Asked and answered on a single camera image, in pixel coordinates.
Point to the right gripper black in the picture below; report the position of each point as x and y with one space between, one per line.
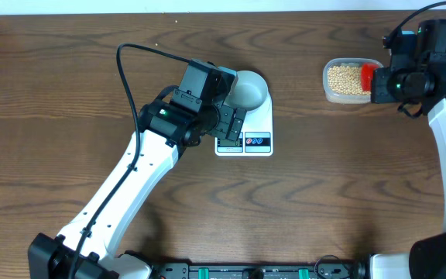
379 94

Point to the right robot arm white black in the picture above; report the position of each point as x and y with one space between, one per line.
415 80

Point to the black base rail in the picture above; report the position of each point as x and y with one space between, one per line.
328 270

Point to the white digital kitchen scale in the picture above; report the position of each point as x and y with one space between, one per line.
256 137

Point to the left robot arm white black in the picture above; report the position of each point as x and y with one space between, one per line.
176 119

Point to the grey bowl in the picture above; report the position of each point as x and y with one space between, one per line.
250 91

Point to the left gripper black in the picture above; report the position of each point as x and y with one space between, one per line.
225 114

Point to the clear container of soybeans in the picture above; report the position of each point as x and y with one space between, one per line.
341 81

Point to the red measuring scoop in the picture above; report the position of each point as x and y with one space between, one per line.
366 76

